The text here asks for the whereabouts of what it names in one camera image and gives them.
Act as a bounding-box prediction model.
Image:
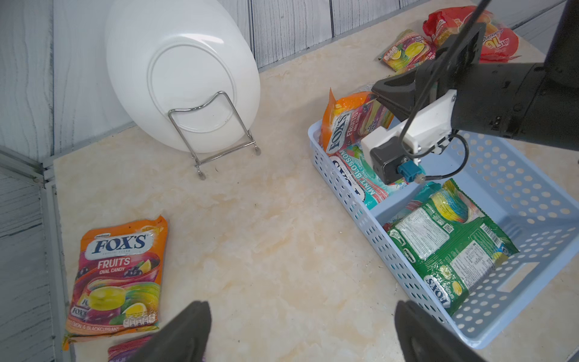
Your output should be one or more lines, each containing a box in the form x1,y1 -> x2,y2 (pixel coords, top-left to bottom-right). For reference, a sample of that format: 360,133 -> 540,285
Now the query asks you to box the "light blue plastic basket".
308,123 -> 578,349

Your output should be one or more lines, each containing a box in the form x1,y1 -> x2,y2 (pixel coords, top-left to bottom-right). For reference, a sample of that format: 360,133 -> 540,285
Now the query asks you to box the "teal Fox's mint bag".
330,144 -> 408,210
383,182 -> 442,232

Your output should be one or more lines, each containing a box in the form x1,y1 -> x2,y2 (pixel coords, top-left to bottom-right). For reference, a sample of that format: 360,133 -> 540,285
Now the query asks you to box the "white plate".
105,1 -> 260,153

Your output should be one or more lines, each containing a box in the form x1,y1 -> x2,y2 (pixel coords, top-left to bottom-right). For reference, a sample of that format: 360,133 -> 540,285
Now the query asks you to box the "wire plate stand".
166,90 -> 262,181

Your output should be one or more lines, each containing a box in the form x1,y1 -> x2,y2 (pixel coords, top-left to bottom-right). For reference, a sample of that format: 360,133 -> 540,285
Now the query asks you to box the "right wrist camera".
360,90 -> 457,184

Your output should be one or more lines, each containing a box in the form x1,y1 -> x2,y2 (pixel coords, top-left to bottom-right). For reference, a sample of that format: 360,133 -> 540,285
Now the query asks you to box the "red Lot 100 candy bag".
422,6 -> 519,63

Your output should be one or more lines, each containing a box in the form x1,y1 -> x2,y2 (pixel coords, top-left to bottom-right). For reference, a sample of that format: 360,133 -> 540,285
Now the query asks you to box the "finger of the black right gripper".
371,60 -> 453,122
437,23 -> 486,84

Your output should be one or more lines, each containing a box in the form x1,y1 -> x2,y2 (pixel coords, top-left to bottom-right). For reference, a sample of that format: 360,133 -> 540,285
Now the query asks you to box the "orange Fox's fruits bag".
319,90 -> 394,155
378,30 -> 436,74

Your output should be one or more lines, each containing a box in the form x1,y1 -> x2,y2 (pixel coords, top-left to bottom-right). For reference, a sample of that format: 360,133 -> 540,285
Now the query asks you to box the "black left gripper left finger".
128,301 -> 212,362

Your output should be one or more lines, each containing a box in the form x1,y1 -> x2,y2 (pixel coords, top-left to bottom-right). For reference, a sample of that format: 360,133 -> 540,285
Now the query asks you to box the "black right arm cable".
397,0 -> 494,182

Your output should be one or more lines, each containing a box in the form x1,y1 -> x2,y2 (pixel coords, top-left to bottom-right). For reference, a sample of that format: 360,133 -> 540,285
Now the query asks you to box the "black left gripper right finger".
394,301 -> 484,362

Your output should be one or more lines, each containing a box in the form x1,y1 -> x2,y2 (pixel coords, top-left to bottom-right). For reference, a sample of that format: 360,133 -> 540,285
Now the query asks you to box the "left aluminium corner post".
1,147 -> 75,361

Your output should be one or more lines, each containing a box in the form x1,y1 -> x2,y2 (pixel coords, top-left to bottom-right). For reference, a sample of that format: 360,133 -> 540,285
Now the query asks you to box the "orange Fox's bag left wall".
63,217 -> 169,351

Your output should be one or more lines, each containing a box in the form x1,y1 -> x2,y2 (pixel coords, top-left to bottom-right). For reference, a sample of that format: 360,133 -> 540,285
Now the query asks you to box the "green Fox's spring tea bag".
388,179 -> 519,315

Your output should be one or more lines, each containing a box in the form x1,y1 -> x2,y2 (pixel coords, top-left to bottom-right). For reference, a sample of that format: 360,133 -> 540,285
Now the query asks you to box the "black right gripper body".
451,63 -> 578,151

